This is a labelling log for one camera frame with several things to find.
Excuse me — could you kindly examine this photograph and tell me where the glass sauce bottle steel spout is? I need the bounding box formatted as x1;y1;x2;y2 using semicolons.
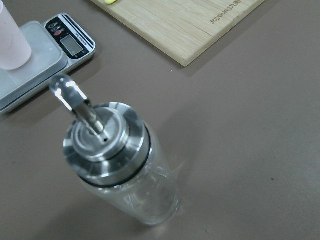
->
49;74;179;226

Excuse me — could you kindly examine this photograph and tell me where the pink plastic cup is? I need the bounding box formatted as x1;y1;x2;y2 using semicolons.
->
0;0;32;71

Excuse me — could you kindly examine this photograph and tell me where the digital kitchen scale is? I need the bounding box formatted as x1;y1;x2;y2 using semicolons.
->
0;13;96;114

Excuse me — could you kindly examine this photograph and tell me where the wooden cutting board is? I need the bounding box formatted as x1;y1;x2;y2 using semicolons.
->
94;0;263;67

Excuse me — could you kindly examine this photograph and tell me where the yellow plastic knife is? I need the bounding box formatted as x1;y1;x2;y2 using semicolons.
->
104;0;117;5

